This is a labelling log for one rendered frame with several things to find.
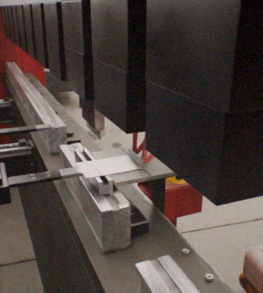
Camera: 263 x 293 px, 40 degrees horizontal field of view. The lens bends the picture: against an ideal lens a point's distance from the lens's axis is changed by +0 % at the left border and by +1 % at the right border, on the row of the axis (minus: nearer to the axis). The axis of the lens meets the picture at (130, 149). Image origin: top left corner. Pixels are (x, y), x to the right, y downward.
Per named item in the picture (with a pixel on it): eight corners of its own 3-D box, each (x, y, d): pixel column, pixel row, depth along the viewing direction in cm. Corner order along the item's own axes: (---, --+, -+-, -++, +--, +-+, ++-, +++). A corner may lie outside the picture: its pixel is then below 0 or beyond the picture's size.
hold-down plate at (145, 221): (149, 233, 78) (149, 221, 77) (126, 238, 76) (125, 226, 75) (105, 177, 104) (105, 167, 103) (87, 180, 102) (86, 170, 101)
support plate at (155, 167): (223, 166, 83) (224, 162, 82) (116, 186, 74) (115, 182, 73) (184, 142, 98) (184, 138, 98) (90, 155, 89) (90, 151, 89)
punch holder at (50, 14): (97, 79, 84) (95, 2, 78) (61, 82, 81) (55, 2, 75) (81, 70, 97) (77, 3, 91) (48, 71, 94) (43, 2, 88)
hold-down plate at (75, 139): (81, 147, 127) (81, 139, 126) (66, 149, 125) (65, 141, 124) (62, 123, 153) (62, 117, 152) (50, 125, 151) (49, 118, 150)
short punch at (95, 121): (105, 139, 74) (103, 93, 70) (95, 141, 73) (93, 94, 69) (91, 126, 82) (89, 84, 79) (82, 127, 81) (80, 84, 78)
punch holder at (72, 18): (130, 97, 67) (130, 0, 61) (85, 101, 64) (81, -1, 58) (104, 83, 80) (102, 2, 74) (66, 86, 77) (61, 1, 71)
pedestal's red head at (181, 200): (201, 212, 128) (205, 165, 121) (161, 222, 121) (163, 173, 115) (173, 188, 145) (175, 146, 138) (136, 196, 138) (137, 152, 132)
